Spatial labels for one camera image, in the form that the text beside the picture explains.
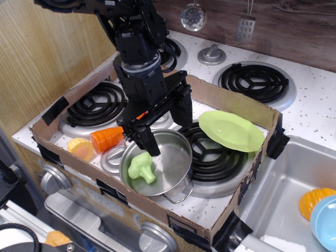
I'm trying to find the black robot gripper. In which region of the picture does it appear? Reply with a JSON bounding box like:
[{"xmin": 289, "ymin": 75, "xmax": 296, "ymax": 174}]
[{"xmin": 113, "ymin": 59, "xmax": 193, "ymax": 156}]

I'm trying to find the green toy broccoli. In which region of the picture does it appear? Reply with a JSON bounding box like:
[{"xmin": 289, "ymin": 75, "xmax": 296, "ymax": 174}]
[{"xmin": 128, "ymin": 152, "xmax": 156, "ymax": 184}]

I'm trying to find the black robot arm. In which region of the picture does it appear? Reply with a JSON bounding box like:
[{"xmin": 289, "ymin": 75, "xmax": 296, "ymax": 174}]
[{"xmin": 36, "ymin": 1, "xmax": 192, "ymax": 156}]

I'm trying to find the stainless steel pot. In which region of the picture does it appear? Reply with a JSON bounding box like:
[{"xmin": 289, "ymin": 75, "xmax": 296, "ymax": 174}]
[{"xmin": 119, "ymin": 129, "xmax": 194, "ymax": 204}]

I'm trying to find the silver stove knob upper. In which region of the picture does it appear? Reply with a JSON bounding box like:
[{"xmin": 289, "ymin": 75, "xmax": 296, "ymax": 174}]
[{"xmin": 150, "ymin": 112, "xmax": 174, "ymax": 130}]

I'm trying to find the silver stove knob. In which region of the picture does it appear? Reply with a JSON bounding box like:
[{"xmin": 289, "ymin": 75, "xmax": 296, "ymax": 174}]
[
  {"xmin": 197, "ymin": 44, "xmax": 227, "ymax": 66},
  {"xmin": 150, "ymin": 112, "xmax": 174, "ymax": 130},
  {"xmin": 100, "ymin": 145, "xmax": 126, "ymax": 176}
]

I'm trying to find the whole orange toy carrot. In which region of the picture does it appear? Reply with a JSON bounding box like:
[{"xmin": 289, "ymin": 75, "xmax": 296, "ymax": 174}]
[{"xmin": 136, "ymin": 111, "xmax": 148, "ymax": 120}]

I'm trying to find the green plastic plate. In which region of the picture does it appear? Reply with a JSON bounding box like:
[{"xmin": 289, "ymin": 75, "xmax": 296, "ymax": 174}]
[{"xmin": 198, "ymin": 110, "xmax": 265, "ymax": 153}]

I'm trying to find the orange toy carrot piece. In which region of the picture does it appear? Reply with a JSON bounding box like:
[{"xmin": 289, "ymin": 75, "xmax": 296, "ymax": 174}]
[{"xmin": 90, "ymin": 127, "xmax": 123, "ymax": 154}]

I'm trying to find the silver stove knob lower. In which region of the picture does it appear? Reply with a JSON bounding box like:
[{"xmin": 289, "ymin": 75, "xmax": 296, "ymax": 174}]
[{"xmin": 100, "ymin": 145, "xmax": 126, "ymax": 176}]

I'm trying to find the front left black burner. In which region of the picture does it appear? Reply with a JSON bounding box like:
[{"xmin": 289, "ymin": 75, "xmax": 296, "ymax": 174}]
[{"xmin": 59, "ymin": 81, "xmax": 128, "ymax": 140}]

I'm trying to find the black burner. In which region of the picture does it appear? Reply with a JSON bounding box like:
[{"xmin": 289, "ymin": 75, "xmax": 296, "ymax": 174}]
[
  {"xmin": 170, "ymin": 119, "xmax": 253, "ymax": 199},
  {"xmin": 212, "ymin": 61, "xmax": 297, "ymax": 111},
  {"xmin": 59, "ymin": 81, "xmax": 128, "ymax": 140},
  {"xmin": 159, "ymin": 37, "xmax": 188, "ymax": 71}
]

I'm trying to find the front right black burner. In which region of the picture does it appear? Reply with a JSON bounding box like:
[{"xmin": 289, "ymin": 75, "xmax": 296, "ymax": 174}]
[{"xmin": 170, "ymin": 119, "xmax": 253, "ymax": 199}]

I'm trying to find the back left black burner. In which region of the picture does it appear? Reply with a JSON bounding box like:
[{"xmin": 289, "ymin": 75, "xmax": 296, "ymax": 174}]
[{"xmin": 159, "ymin": 37, "xmax": 188, "ymax": 71}]

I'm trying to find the cardboard fence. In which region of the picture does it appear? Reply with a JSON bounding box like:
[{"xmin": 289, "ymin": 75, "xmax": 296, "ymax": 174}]
[{"xmin": 31, "ymin": 54, "xmax": 283, "ymax": 245}]

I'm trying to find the yellow toy corn piece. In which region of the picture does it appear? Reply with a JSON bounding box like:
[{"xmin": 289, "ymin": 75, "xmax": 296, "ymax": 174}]
[{"xmin": 67, "ymin": 138, "xmax": 94, "ymax": 161}]

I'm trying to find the silver back stove knob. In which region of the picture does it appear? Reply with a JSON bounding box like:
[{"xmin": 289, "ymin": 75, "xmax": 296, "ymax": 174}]
[{"xmin": 197, "ymin": 44, "xmax": 227, "ymax": 66}]

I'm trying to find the back right black burner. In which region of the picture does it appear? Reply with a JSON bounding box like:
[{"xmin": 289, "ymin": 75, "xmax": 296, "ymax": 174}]
[{"xmin": 212, "ymin": 61, "xmax": 297, "ymax": 111}]

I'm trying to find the hanging silver strainer ladle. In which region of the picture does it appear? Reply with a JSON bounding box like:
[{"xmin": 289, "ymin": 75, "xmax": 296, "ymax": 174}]
[{"xmin": 180, "ymin": 1, "xmax": 207, "ymax": 32}]

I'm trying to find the silver oven knob right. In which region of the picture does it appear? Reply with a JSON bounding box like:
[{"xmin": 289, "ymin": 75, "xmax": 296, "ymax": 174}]
[{"xmin": 139, "ymin": 222, "xmax": 178, "ymax": 252}]

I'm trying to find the silver oven knob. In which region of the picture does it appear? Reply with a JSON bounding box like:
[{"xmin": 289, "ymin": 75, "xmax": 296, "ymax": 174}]
[
  {"xmin": 40, "ymin": 164, "xmax": 72, "ymax": 195},
  {"xmin": 139, "ymin": 222, "xmax": 178, "ymax": 252}
]

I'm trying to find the hanging silver spatula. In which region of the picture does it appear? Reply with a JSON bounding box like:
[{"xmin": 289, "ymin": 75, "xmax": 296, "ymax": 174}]
[{"xmin": 234, "ymin": 0, "xmax": 256, "ymax": 43}]

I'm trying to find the silver oven knob left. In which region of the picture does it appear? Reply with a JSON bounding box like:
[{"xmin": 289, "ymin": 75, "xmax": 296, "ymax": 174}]
[{"xmin": 40, "ymin": 164, "xmax": 72, "ymax": 195}]

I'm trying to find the stainless steel sink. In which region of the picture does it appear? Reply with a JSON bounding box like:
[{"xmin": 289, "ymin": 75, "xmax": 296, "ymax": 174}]
[{"xmin": 236, "ymin": 136, "xmax": 335, "ymax": 251}]

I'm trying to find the orange toy at bottom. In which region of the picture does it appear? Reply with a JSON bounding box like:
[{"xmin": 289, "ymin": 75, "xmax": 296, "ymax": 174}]
[{"xmin": 45, "ymin": 230, "xmax": 71, "ymax": 247}]

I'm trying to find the orange toy pumpkin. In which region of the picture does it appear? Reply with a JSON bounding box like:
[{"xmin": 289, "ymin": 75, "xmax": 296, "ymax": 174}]
[{"xmin": 298, "ymin": 187, "xmax": 335, "ymax": 221}]

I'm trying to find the white sponge in sink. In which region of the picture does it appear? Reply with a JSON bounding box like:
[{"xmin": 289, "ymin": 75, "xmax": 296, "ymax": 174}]
[{"xmin": 260, "ymin": 235, "xmax": 307, "ymax": 252}]

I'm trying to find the light blue bowl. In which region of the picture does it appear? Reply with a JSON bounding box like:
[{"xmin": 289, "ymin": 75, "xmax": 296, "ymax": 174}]
[{"xmin": 310, "ymin": 195, "xmax": 335, "ymax": 251}]

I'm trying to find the silver oven door handle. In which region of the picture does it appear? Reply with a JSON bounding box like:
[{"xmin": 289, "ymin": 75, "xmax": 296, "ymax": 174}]
[{"xmin": 45, "ymin": 193, "xmax": 129, "ymax": 251}]

